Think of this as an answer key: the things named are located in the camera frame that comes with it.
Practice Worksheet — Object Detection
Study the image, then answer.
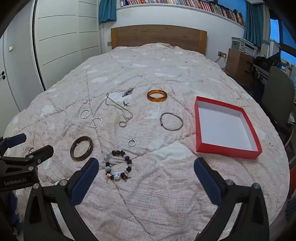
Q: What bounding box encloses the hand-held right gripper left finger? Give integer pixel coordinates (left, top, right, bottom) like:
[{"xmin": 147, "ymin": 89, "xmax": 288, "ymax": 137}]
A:
[{"xmin": 23, "ymin": 158, "xmax": 100, "ymax": 241}]

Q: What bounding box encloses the row of books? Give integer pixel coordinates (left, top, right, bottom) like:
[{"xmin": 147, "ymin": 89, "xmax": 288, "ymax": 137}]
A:
[{"xmin": 119, "ymin": 0, "xmax": 245, "ymax": 26}]

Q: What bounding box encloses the silver bangle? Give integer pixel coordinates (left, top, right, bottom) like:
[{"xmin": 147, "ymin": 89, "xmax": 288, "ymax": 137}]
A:
[{"xmin": 159, "ymin": 112, "xmax": 184, "ymax": 131}]

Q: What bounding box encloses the wooden headboard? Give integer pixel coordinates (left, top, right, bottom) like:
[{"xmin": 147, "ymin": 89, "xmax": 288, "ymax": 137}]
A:
[{"xmin": 110, "ymin": 25, "xmax": 207, "ymax": 55}]

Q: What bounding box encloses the teal curtain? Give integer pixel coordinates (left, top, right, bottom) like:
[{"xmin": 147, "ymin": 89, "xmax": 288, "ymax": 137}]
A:
[
  {"xmin": 243, "ymin": 0, "xmax": 270, "ymax": 48},
  {"xmin": 99, "ymin": 0, "xmax": 117, "ymax": 25}
]

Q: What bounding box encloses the beaded bracelet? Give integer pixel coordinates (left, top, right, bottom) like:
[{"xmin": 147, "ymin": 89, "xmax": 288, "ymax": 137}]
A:
[{"xmin": 105, "ymin": 150, "xmax": 134, "ymax": 182}]

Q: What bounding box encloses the white door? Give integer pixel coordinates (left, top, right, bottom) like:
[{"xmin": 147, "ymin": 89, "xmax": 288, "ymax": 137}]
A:
[{"xmin": 0, "ymin": 35, "xmax": 45, "ymax": 139}]

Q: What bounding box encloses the grey chair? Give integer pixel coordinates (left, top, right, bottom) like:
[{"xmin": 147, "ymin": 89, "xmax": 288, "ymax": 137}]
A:
[{"xmin": 261, "ymin": 66, "xmax": 296, "ymax": 139}]

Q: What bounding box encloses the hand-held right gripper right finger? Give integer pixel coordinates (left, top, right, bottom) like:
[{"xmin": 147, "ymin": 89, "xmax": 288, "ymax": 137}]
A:
[{"xmin": 194, "ymin": 158, "xmax": 270, "ymax": 241}]

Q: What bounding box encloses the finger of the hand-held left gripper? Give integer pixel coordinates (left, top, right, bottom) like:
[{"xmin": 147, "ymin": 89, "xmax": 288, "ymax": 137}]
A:
[
  {"xmin": 0, "ymin": 145, "xmax": 54, "ymax": 172},
  {"xmin": 0, "ymin": 133, "xmax": 27, "ymax": 153}
]

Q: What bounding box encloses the red cardboard box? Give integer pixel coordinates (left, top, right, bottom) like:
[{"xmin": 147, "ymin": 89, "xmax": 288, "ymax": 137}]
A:
[{"xmin": 194, "ymin": 96, "xmax": 263, "ymax": 160}]

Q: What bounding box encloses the dark green bangle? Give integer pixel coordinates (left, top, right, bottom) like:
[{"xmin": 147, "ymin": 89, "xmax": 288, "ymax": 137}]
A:
[{"xmin": 70, "ymin": 137, "xmax": 94, "ymax": 161}]

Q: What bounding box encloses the amber bangle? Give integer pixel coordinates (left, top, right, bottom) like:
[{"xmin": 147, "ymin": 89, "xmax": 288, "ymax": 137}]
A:
[{"xmin": 147, "ymin": 90, "xmax": 168, "ymax": 102}]

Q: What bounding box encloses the wooden nightstand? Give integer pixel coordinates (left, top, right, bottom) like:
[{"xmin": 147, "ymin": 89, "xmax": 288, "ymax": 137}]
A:
[{"xmin": 225, "ymin": 48, "xmax": 255, "ymax": 87}]

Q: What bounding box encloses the silver chain necklace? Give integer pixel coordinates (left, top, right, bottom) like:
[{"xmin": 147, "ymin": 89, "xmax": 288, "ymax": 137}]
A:
[{"xmin": 105, "ymin": 92, "xmax": 134, "ymax": 122}]

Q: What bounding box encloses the white wardrobe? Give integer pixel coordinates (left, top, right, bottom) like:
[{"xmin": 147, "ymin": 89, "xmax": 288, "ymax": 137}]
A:
[{"xmin": 32, "ymin": 0, "xmax": 102, "ymax": 92}]

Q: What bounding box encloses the white printer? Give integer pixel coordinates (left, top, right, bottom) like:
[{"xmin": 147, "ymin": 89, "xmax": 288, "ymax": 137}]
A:
[{"xmin": 231, "ymin": 37, "xmax": 258, "ymax": 58}]

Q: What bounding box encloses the black bag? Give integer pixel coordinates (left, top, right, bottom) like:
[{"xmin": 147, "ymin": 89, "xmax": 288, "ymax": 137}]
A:
[{"xmin": 253, "ymin": 53, "xmax": 281, "ymax": 77}]

